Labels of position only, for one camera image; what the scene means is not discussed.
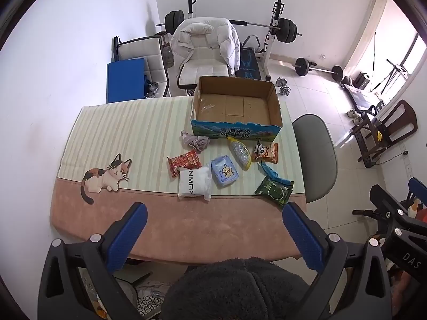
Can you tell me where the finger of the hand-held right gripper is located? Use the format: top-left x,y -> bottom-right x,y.
370,184 -> 414,230
409,177 -> 427,207

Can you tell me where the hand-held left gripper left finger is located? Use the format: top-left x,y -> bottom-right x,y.
38,202 -> 148,320

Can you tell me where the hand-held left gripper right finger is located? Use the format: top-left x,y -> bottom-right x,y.
282,202 -> 392,320

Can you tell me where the green snack packet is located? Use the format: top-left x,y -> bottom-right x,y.
254,176 -> 294,210

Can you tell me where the blue snack packet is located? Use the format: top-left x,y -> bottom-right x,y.
258,161 -> 294,185

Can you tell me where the white soft packet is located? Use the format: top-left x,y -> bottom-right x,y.
176,165 -> 213,202

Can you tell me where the orange panda snack packet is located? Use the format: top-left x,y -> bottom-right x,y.
251,142 -> 279,165

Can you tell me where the red snack packet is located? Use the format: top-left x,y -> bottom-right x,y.
167,150 -> 202,178

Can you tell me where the blue tissue pack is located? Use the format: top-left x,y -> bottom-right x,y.
210,155 -> 239,187

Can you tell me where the yellow and silver packet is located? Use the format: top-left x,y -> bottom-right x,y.
228,137 -> 252,171

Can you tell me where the purple grey cloth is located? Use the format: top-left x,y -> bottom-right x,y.
180,130 -> 211,154

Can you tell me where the cardboard box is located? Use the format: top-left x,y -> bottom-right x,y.
190,75 -> 283,141

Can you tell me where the dark wooden folding chair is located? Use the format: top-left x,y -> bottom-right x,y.
354,99 -> 418,169

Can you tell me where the black and white keyboard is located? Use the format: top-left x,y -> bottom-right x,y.
136,291 -> 167,317

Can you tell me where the grey round chair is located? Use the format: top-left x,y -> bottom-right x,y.
292,114 -> 339,204

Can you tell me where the person's dark fleece garment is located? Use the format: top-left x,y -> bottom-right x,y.
160,257 -> 321,320

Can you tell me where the striped cat print table mat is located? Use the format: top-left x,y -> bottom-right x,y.
50,95 -> 307,263

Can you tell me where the black tripod stand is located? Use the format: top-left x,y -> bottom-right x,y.
369,58 -> 409,94

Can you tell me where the window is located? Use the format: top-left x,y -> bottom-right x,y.
347,30 -> 419,84

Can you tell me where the blue storage bin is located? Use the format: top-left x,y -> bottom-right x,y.
106,58 -> 146,104

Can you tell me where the short barbell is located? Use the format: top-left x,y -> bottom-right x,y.
292,57 -> 344,82

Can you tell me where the black and blue weight bench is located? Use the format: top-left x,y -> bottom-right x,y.
235,35 -> 271,81

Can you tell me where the white padded chair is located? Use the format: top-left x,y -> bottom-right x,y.
176,47 -> 231,90
112,36 -> 169,98

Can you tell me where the white weight rack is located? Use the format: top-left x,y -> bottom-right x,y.
185,0 -> 286,74

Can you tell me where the barbell with black plates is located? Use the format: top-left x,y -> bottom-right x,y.
156,11 -> 304,44

